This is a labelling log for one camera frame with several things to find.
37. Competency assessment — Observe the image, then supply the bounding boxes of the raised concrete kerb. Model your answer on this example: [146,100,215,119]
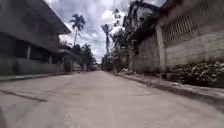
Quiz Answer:
[117,72,224,107]

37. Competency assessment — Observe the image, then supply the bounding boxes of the grey block wall with grille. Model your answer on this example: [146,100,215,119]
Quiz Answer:
[128,0,224,74]

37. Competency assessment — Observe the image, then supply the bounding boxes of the bushes beside road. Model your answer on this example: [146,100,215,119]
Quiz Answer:
[100,46,131,74]

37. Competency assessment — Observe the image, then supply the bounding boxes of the grey building with overhanging roof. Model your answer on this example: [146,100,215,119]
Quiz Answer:
[0,0,72,76]

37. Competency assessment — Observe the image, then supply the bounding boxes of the slender palm tree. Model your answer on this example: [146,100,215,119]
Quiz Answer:
[101,23,114,56]

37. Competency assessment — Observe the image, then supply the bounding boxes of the cluster of dark green trees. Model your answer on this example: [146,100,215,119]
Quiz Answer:
[71,42,98,66]

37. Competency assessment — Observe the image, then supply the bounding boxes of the tall palm tree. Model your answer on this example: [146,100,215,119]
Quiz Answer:
[68,13,87,48]

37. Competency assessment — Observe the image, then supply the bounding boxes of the concrete kerb strip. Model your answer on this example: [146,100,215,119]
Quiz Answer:
[0,71,73,83]

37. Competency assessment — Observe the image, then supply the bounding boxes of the multi-storey building behind wall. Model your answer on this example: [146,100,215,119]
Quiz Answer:
[122,0,161,34]

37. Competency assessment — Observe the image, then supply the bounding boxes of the grey concrete road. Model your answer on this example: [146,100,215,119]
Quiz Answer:
[0,70,224,128]

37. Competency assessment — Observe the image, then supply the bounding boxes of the low plants along wall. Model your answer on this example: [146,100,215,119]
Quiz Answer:
[166,61,224,88]

